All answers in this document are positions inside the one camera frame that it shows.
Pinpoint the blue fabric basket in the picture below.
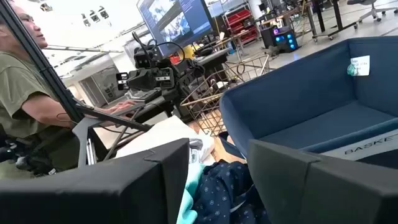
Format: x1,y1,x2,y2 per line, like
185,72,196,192
219,35,398,170

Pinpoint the red bin rack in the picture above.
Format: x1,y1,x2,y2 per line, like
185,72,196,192
222,8,261,46

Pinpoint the yellow object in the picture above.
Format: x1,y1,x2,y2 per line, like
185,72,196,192
182,45,197,60

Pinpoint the gold wire basket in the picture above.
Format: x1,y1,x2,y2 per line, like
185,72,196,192
180,54,271,138

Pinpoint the black frame strut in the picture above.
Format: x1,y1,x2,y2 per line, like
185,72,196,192
76,104,152,132

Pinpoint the black frame post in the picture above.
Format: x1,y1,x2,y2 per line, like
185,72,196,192
0,0,86,124

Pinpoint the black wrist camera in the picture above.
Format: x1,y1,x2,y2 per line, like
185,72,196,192
133,46,160,70

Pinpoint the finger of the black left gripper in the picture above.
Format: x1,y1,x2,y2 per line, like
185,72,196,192
116,68,156,91

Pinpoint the black looped cable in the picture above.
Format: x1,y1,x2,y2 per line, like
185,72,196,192
154,41,186,66

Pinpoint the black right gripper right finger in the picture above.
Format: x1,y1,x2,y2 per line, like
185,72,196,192
248,139,398,224

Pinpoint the person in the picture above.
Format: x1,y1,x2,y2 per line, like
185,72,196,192
0,1,81,180

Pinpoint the person's hand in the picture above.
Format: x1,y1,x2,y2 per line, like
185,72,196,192
101,100,137,119

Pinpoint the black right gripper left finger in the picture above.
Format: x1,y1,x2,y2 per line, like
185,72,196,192
0,138,190,224

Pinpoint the black-legged desk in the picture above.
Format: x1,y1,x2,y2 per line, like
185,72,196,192
306,0,359,42

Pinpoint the grey keyboard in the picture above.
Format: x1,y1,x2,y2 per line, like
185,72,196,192
126,88,162,104

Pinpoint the grey office chair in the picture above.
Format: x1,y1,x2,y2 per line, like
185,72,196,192
346,0,398,24

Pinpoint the teal cloth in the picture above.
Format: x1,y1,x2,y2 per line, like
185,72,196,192
176,163,206,224

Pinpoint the navy dotted cloth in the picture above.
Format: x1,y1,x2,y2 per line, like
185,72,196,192
192,160,271,224

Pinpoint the large display monitor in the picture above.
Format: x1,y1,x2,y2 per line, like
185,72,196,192
136,0,216,57

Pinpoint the person's forearm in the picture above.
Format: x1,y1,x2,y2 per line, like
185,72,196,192
21,93,108,129

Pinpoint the white paper tag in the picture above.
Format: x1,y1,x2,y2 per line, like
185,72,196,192
347,55,371,77

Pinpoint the grey frame bracket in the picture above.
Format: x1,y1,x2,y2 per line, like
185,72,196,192
72,117,105,168

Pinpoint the grey basket label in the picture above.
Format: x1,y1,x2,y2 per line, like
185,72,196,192
320,129,398,161

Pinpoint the black lit computer tower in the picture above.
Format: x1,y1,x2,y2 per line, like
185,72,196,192
261,26,299,54

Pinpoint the white cloth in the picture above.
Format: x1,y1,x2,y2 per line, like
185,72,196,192
114,115,216,166

